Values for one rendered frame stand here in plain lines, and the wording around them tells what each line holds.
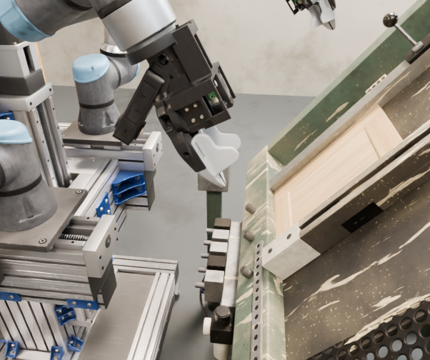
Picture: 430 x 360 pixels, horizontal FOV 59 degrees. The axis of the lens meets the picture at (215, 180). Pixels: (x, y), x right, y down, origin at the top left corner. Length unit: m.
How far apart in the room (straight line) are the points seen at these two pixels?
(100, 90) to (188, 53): 0.87
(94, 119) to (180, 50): 0.91
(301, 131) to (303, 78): 3.20
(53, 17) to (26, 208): 0.55
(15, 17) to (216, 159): 0.28
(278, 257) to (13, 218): 0.61
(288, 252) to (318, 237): 0.08
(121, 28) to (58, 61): 4.73
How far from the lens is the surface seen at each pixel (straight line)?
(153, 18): 0.43
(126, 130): 0.51
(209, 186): 1.48
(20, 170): 0.91
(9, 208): 0.95
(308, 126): 1.42
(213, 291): 1.16
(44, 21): 0.51
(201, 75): 0.45
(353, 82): 1.38
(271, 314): 0.89
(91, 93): 1.30
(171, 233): 2.45
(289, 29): 4.45
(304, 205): 1.07
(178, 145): 0.46
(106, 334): 1.76
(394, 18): 1.16
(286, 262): 0.94
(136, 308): 1.81
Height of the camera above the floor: 1.61
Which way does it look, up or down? 33 degrees down
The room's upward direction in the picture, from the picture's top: straight up
